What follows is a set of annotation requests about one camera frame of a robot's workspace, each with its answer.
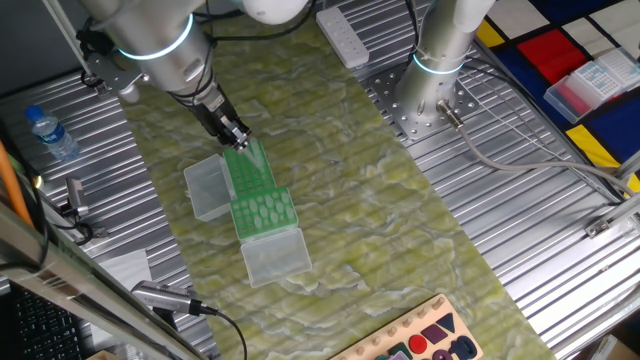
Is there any green rack pipette tip box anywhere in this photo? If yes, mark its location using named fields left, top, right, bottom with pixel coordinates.
left=183, top=138, right=279, bottom=223
left=229, top=185, right=314, bottom=290

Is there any black cable at arm base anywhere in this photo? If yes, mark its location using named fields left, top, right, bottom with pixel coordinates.
left=404, top=0, right=426, bottom=55

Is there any aluminium extrusion bar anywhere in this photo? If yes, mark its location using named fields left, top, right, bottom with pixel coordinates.
left=612, top=149, right=640, bottom=184
left=583, top=192, right=640, bottom=239

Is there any green marble pattern mat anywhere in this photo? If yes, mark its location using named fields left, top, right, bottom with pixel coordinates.
left=102, top=9, right=557, bottom=360

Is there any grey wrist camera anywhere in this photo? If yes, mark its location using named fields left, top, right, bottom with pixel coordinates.
left=87, top=49, right=149, bottom=105

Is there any purple square puzzle piece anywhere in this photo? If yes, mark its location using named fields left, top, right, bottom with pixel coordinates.
left=420, top=323, right=449, bottom=345

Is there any white power strip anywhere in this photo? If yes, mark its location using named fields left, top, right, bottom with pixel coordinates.
left=315, top=5, right=371, bottom=70

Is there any grey aluminium frame rail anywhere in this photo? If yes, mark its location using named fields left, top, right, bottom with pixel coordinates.
left=0, top=199, right=209, bottom=360

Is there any teal puzzle piece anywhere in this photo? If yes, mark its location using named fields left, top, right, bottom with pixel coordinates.
left=387, top=342, right=414, bottom=360

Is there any black tool at right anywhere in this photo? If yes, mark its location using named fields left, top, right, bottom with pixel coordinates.
left=64, top=176, right=90, bottom=217

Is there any navy triangle puzzle piece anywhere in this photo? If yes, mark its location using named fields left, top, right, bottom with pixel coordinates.
left=435, top=312, right=457, bottom=334

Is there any small white rack tip box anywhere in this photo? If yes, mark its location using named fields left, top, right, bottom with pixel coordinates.
left=543, top=59, right=624, bottom=125
left=597, top=47, right=640, bottom=94

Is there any red circle puzzle piece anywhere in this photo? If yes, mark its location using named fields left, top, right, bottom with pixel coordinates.
left=407, top=333, right=429, bottom=355

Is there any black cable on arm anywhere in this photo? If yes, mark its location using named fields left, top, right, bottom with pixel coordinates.
left=74, top=0, right=319, bottom=101

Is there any clear water bottle blue cap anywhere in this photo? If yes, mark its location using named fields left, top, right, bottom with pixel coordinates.
left=24, top=104, right=81, bottom=163

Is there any wooden shape puzzle board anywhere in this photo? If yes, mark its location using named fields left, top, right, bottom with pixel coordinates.
left=327, top=293, right=485, bottom=360

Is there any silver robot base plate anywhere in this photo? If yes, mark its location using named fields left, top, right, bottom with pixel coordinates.
left=366, top=60, right=482, bottom=147

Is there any brown cardboard box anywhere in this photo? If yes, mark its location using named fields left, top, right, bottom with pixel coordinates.
left=589, top=333, right=640, bottom=360

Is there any silver depth camera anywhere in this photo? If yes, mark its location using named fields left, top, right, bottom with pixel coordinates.
left=130, top=279, right=205, bottom=317

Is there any black camera cable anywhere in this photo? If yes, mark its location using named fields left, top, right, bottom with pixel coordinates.
left=199, top=304, right=249, bottom=360

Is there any grey cable with metal plug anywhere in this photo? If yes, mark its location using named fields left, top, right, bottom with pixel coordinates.
left=435, top=98, right=637, bottom=197

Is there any navy rounded puzzle piece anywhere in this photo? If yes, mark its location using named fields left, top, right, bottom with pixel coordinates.
left=447, top=334, right=479, bottom=360

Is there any black keyboard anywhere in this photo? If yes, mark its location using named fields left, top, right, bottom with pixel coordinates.
left=8, top=282, right=86, bottom=360

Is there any slim aluminium pole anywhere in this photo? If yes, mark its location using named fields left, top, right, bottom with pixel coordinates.
left=41, top=0, right=112, bottom=96

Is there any orange tube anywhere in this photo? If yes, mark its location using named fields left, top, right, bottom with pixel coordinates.
left=0, top=139, right=35, bottom=229

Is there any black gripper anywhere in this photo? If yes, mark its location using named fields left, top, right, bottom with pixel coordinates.
left=191, top=91, right=252, bottom=152

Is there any red blue yellow cloth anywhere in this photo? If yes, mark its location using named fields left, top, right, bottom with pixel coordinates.
left=474, top=0, right=640, bottom=196

